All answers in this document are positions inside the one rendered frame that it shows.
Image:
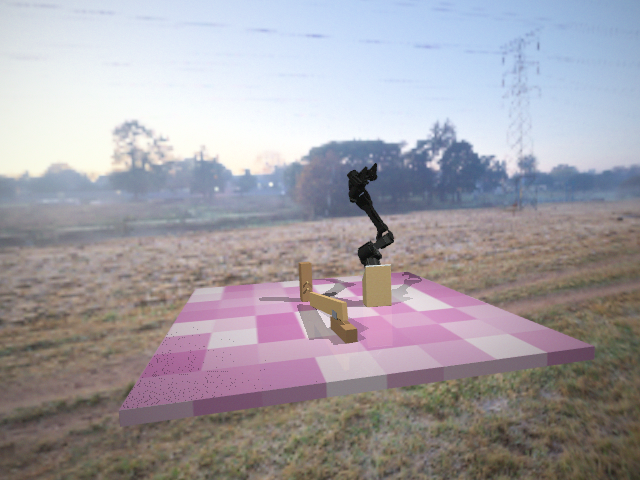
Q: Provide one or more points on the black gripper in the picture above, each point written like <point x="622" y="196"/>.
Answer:
<point x="359" y="180"/>

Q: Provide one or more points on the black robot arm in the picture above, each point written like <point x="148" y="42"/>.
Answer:
<point x="368" y="253"/>

